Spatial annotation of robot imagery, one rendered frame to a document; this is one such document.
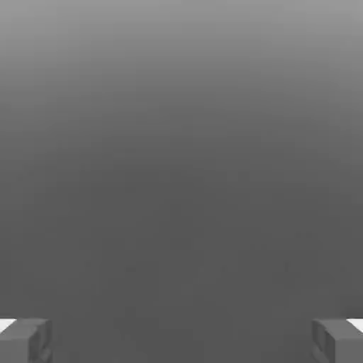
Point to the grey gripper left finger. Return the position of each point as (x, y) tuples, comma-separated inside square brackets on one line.
[(19, 340)]

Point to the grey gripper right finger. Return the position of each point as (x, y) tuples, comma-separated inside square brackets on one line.
[(343, 340)]

